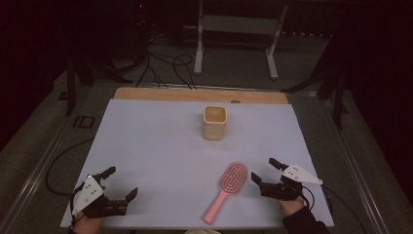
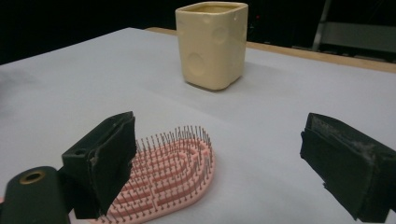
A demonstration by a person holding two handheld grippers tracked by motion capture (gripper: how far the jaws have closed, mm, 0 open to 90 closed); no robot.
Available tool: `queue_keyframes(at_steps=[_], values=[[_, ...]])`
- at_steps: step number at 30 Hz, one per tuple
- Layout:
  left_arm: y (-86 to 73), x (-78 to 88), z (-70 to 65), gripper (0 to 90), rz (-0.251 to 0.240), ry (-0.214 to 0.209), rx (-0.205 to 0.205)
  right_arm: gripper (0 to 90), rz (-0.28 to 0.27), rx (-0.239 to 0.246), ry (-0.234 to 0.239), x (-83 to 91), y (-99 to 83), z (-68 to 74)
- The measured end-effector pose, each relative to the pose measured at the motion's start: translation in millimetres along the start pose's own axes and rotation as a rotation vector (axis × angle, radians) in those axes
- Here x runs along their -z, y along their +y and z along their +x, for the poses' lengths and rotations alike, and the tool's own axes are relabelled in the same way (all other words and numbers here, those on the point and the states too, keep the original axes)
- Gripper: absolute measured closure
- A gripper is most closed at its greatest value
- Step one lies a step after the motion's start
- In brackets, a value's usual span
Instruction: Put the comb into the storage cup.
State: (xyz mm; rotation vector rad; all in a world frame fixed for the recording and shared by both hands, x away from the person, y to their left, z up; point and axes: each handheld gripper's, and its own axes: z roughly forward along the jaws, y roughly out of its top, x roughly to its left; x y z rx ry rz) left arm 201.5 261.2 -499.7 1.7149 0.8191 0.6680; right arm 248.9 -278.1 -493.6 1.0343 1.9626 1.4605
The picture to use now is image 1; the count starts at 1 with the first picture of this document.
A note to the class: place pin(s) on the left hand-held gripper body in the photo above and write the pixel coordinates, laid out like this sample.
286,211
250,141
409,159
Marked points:
97,204

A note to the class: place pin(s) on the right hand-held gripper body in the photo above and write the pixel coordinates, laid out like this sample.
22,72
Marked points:
282,190

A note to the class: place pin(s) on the pink hairbrush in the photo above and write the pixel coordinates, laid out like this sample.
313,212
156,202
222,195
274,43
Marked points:
229,182

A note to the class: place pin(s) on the beige square cup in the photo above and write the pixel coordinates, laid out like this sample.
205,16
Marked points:
214,128

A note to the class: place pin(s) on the person's right hand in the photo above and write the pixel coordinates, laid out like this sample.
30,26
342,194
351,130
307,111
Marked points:
291,206

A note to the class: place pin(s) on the person's left hand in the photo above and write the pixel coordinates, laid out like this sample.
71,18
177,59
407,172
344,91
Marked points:
87,225

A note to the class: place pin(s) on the pale blue table mat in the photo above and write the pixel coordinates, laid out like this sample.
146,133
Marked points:
162,156

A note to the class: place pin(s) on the black stand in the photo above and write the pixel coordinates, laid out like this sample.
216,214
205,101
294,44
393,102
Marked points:
336,94
73,87

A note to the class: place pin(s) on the wooden table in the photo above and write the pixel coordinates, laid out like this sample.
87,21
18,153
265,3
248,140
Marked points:
181,94

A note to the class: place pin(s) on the white metal stand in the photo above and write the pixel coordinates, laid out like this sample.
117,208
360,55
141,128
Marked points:
240,24

